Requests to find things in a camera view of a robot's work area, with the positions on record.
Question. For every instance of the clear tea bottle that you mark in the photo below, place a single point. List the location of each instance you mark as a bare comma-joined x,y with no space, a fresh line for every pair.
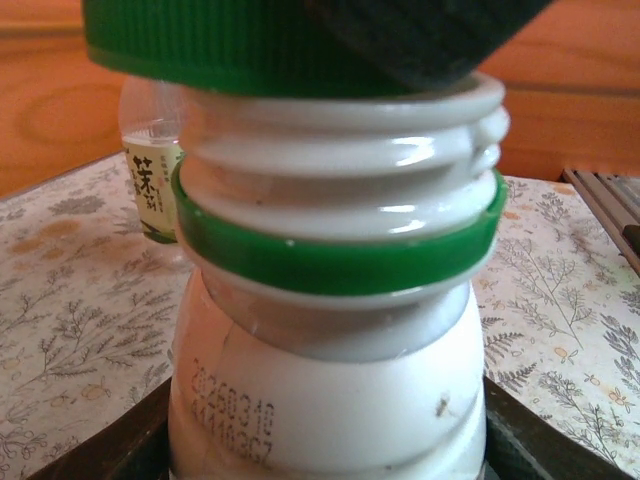
145,120

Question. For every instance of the floral table mat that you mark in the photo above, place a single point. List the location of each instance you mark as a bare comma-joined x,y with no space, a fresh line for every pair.
75,300

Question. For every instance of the white plastic bottle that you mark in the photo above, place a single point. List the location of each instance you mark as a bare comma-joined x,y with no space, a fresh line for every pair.
325,400

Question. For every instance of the aluminium side rail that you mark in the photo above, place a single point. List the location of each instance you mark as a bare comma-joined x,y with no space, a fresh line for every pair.
610,210

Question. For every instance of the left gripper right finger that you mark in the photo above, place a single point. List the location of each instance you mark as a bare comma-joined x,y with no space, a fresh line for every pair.
520,445

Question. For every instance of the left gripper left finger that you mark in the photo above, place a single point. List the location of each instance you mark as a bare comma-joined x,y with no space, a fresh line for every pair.
135,445

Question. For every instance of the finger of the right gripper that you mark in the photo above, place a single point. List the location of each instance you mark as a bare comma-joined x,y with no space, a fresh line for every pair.
430,35

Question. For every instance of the green bottle cap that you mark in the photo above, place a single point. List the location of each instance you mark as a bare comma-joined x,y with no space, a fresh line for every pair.
200,40

